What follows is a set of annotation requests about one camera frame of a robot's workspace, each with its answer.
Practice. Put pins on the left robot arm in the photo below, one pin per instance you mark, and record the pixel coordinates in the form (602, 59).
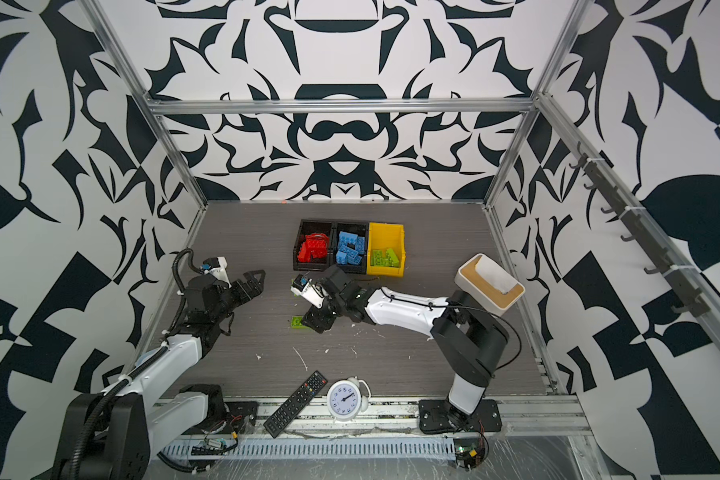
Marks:
(116, 433)

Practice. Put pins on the green lego brick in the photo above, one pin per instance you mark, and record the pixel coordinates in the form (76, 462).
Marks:
(296, 322)
(378, 258)

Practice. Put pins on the white cable duct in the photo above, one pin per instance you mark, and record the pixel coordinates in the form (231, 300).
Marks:
(434, 448)

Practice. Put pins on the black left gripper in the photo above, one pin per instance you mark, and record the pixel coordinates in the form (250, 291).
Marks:
(254, 288)

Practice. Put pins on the wall hook rail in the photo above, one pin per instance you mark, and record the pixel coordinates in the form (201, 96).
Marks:
(666, 262)

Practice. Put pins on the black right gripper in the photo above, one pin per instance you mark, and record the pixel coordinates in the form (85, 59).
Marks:
(317, 319)

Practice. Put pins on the white box wooden lid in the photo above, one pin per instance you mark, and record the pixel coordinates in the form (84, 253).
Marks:
(489, 284)

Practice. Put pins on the green lego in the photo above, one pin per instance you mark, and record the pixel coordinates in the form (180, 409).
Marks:
(391, 258)

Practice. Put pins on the red lego arch piece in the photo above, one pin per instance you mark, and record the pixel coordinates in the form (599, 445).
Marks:
(314, 248)

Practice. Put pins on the left black storage bin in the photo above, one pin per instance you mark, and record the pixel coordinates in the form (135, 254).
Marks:
(307, 227)

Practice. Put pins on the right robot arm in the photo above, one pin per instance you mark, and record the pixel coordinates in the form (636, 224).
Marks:
(471, 339)

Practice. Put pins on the yellow storage bin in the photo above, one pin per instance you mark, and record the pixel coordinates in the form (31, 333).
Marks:
(382, 236)

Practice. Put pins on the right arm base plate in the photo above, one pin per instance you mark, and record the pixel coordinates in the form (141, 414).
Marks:
(440, 417)

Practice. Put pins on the white alarm clock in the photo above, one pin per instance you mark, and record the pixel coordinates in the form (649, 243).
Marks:
(348, 398)

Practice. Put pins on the middle black storage bin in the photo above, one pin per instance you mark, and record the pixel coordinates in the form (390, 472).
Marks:
(359, 228)

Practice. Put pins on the black storage bin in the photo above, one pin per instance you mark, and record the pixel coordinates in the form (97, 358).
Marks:
(359, 228)
(307, 227)

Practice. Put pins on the black remote control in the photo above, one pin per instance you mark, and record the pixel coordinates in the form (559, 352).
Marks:
(290, 409)

